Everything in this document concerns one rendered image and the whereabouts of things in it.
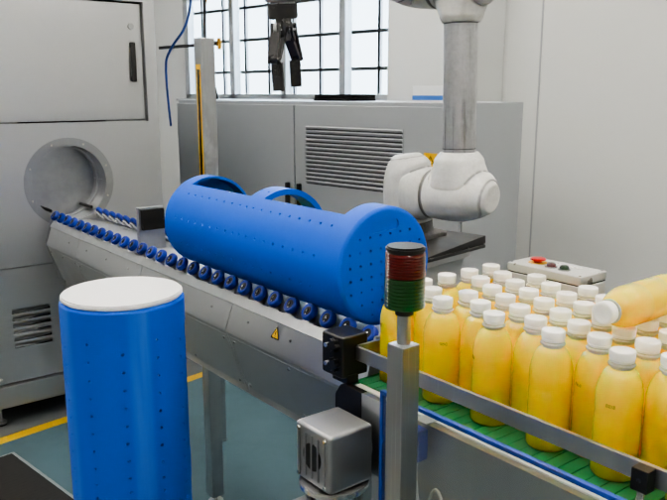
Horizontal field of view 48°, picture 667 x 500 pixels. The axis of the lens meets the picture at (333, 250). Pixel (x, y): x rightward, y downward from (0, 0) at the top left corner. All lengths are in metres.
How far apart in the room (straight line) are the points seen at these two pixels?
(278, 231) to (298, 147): 2.23
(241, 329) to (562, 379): 1.04
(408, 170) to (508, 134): 1.42
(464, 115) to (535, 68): 2.42
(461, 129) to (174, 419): 1.15
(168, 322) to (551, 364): 0.87
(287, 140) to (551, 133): 1.55
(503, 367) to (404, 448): 0.25
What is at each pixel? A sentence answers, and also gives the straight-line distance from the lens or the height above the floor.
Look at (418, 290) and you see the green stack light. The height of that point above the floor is 1.19.
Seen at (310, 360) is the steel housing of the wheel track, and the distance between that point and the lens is 1.83.
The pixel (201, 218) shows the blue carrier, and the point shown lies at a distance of 2.19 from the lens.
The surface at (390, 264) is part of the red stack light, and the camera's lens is 1.15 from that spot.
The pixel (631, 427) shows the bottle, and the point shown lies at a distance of 1.25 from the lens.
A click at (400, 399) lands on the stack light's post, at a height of 1.01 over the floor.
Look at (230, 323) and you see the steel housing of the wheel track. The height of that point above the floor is 0.86.
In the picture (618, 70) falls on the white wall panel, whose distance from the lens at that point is 4.44.
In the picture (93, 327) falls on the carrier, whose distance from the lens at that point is 1.72.
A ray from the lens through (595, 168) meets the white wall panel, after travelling 4.49.
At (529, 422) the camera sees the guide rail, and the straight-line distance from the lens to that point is 1.28.
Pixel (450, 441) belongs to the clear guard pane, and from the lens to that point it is 1.32.
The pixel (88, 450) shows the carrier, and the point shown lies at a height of 0.69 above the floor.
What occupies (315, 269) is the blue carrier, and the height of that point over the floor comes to 1.09.
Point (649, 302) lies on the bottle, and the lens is 1.34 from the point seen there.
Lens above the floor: 1.49
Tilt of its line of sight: 12 degrees down
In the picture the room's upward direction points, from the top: straight up
